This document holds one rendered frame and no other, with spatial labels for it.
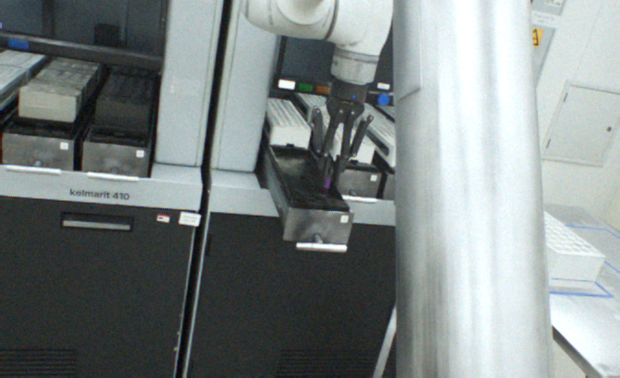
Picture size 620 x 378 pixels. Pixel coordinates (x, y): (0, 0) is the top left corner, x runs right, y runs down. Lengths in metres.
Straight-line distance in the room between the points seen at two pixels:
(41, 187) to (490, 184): 1.05
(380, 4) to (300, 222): 0.44
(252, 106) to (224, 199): 0.23
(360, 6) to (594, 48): 2.23
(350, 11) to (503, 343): 0.77
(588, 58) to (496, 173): 2.78
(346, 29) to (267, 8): 0.15
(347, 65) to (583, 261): 0.54
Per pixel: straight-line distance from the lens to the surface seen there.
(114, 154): 1.20
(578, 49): 3.06
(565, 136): 3.17
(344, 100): 1.07
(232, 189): 1.23
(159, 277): 1.34
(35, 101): 1.27
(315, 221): 1.02
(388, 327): 1.38
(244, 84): 1.25
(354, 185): 1.29
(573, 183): 3.35
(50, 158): 1.23
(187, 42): 1.22
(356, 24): 1.01
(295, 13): 0.94
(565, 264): 0.97
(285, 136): 1.31
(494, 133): 0.35
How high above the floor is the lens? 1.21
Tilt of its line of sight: 20 degrees down
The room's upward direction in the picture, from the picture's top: 12 degrees clockwise
